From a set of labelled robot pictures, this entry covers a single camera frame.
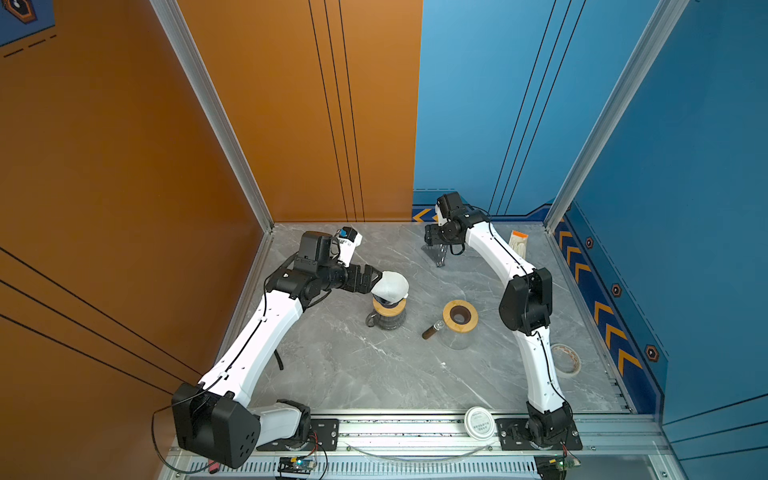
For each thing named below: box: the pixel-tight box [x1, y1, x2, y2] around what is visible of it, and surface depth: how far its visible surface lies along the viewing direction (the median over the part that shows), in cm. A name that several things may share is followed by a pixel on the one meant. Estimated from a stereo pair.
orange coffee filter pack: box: [508, 230, 529, 259], surface depth 101 cm
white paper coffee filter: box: [371, 270, 410, 304], surface depth 87 cm
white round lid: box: [464, 406, 495, 441], surface depth 71 cm
